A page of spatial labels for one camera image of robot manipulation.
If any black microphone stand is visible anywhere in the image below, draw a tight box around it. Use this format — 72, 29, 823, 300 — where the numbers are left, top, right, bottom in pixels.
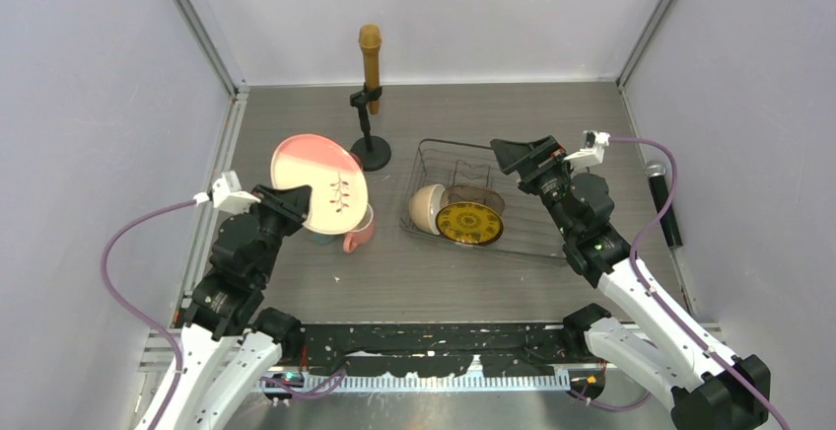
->
349, 86, 392, 172

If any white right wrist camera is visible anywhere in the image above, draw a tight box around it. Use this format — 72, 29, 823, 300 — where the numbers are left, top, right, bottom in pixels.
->
565, 130, 610, 170

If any plain pink mug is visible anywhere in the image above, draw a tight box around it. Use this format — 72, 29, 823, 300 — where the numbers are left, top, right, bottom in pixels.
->
342, 204, 375, 253

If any black wire dish rack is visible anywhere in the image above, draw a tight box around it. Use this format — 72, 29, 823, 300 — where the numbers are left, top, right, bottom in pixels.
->
399, 138, 567, 265

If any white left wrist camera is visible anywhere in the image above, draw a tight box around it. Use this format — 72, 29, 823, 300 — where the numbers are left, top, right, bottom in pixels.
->
192, 171, 261, 215

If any beige ceramic bowl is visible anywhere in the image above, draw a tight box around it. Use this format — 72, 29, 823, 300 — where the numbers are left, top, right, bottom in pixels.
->
409, 183, 447, 236

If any blue mug yellow inside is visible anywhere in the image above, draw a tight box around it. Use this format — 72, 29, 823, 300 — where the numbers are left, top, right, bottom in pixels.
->
308, 231, 336, 246

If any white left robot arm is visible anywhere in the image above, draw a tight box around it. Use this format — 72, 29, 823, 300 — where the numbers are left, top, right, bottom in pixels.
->
137, 179, 313, 429

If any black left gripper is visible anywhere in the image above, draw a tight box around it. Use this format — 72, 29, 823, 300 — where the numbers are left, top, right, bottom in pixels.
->
238, 183, 310, 285

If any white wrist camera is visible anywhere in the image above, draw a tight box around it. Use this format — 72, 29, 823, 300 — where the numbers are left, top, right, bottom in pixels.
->
565, 130, 610, 170
192, 171, 261, 215

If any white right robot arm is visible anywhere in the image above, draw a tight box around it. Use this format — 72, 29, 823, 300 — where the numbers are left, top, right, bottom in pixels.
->
490, 131, 779, 429

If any brown glass bowl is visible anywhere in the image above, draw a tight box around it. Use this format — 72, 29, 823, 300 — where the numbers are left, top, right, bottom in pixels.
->
441, 183, 506, 216

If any yellow black patterned plate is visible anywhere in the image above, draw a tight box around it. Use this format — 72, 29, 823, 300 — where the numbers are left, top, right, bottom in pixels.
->
436, 201, 505, 246

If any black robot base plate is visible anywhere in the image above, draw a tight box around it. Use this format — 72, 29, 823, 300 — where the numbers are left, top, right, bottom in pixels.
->
292, 322, 605, 380

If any pink beige leaf plate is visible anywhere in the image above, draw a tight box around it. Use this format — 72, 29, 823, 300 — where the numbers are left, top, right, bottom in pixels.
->
270, 133, 369, 235

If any black handheld microphone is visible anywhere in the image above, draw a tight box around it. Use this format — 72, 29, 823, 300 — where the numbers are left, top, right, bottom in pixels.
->
645, 161, 683, 250

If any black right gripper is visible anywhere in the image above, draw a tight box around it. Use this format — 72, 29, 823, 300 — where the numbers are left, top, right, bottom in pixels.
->
490, 135, 577, 239

